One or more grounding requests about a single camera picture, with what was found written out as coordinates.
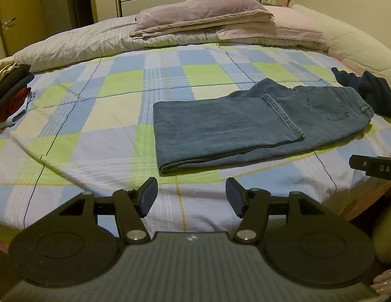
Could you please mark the person's pink dotted clothing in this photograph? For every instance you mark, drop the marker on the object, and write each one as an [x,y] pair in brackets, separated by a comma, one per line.
[386,281]

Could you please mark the folded beige garment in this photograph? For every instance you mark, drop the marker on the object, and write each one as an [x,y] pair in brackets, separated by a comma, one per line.
[3,70]

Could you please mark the striped grey duvet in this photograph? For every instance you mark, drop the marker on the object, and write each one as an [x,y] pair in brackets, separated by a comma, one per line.
[88,42]

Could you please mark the dark blue garment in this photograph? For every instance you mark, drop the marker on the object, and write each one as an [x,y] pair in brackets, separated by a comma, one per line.
[372,89]

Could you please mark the pink pillow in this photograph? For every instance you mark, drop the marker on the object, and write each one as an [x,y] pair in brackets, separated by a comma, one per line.
[293,22]

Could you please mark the blue denim jeans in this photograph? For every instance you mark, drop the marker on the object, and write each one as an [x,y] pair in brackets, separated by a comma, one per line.
[214,129]

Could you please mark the stack of folded clothes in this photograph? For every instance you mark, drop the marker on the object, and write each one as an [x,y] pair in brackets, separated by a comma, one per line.
[12,83]

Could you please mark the wooden bed frame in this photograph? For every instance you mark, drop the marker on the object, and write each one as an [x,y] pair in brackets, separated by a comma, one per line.
[365,199]

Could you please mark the folded light blue garment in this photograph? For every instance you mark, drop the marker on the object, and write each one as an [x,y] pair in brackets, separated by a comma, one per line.
[20,113]

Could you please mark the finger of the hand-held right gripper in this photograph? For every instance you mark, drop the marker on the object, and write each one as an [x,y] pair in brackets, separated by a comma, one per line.
[357,162]

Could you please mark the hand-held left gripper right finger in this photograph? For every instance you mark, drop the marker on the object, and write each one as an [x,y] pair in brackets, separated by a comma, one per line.
[234,199]

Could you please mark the pale green cloth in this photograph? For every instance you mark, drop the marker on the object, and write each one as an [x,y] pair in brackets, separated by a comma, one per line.
[386,236]

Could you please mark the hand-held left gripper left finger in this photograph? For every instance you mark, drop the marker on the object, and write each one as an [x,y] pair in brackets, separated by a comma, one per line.
[148,198]

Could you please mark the folded red garment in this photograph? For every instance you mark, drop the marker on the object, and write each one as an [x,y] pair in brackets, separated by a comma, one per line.
[14,103]

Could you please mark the cream door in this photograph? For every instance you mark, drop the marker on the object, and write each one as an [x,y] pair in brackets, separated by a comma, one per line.
[16,9]

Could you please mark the mauve pillow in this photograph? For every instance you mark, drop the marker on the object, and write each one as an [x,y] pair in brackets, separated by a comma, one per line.
[208,9]

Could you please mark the checkered bed sheet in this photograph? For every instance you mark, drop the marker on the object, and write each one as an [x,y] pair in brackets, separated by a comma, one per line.
[88,132]

